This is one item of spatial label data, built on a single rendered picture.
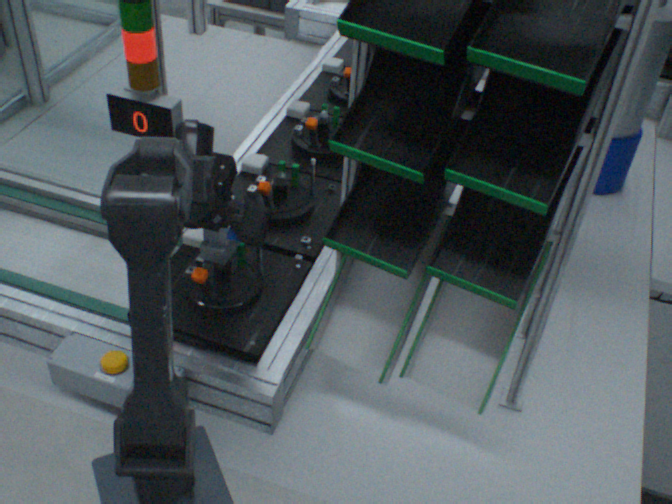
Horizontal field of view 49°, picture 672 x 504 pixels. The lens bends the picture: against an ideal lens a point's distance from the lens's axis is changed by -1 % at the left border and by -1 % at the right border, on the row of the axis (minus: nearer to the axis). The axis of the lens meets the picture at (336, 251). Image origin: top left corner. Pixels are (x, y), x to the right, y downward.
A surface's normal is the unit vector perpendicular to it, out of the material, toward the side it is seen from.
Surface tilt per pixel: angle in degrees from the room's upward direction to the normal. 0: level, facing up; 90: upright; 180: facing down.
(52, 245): 0
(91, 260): 0
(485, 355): 45
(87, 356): 0
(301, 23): 90
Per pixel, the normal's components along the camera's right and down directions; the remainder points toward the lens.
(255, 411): -0.33, 0.61
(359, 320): -0.30, -0.14
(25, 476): 0.06, -0.75
